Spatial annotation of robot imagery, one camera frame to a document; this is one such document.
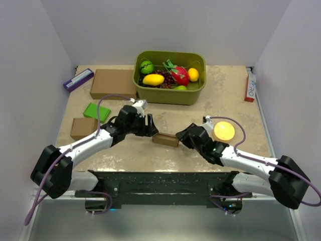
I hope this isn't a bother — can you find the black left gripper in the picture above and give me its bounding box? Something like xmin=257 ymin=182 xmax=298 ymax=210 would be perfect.
xmin=125 ymin=113 xmax=158 ymax=137

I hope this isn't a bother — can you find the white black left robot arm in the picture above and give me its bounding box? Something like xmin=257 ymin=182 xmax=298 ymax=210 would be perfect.
xmin=31 ymin=105 xmax=158 ymax=199

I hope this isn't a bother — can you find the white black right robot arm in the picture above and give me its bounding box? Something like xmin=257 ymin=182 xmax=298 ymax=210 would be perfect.
xmin=176 ymin=124 xmax=309 ymax=209

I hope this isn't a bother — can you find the green small box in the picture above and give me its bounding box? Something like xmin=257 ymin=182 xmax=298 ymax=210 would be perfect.
xmin=83 ymin=103 xmax=111 ymax=123

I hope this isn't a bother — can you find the large closed cardboard box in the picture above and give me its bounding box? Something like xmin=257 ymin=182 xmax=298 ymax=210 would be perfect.
xmin=90 ymin=69 xmax=136 ymax=99

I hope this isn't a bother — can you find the small brown cardboard box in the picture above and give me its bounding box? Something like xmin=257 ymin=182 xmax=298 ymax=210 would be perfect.
xmin=70 ymin=117 xmax=98 ymax=141

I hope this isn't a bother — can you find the red white toothpaste box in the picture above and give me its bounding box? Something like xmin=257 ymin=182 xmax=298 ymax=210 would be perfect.
xmin=244 ymin=73 xmax=256 ymax=102

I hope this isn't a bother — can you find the purple rectangular box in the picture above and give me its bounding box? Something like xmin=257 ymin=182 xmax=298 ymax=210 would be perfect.
xmin=63 ymin=68 xmax=94 ymax=93

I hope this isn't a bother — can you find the olive green plastic bin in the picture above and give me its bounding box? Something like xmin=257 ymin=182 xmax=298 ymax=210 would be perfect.
xmin=133 ymin=51 xmax=206 ymax=105

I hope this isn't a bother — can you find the round yellow sponge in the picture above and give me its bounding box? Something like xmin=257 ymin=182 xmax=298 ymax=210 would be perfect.
xmin=213 ymin=122 xmax=235 ymax=143

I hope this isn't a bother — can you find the dark toy grapes bunch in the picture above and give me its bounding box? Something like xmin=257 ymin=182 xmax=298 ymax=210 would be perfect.
xmin=137 ymin=70 xmax=177 ymax=89

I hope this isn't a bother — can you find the yellow toy mango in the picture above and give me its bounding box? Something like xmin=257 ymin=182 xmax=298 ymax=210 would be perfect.
xmin=142 ymin=74 xmax=165 ymax=86

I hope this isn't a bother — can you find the green toy lime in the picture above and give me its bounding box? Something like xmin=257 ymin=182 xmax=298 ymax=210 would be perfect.
xmin=174 ymin=85 xmax=187 ymax=90

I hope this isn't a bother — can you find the pink toy dragon fruit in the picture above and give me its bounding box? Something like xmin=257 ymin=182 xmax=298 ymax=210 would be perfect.
xmin=163 ymin=59 xmax=190 ymax=86

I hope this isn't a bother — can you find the green toy watermelon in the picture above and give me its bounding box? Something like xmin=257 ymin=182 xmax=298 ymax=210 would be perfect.
xmin=140 ymin=60 xmax=154 ymax=75

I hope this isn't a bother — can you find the yellow toy lemon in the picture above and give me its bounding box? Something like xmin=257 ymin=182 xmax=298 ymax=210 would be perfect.
xmin=188 ymin=68 xmax=199 ymax=82

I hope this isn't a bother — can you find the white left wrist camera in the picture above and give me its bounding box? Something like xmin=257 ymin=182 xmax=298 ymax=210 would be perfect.
xmin=132 ymin=99 xmax=148 ymax=116

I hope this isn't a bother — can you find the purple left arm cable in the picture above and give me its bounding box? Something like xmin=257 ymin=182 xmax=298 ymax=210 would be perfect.
xmin=24 ymin=94 xmax=137 ymax=226

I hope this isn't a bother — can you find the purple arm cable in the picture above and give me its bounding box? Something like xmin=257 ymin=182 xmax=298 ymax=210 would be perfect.
xmin=205 ymin=116 xmax=321 ymax=217
xmin=24 ymin=94 xmax=137 ymax=226

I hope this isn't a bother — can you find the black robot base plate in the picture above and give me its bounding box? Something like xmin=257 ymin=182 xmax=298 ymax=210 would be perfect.
xmin=75 ymin=171 xmax=242 ymax=214

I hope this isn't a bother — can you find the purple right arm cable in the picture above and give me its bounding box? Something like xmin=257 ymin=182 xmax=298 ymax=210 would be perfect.
xmin=205 ymin=116 xmax=321 ymax=217

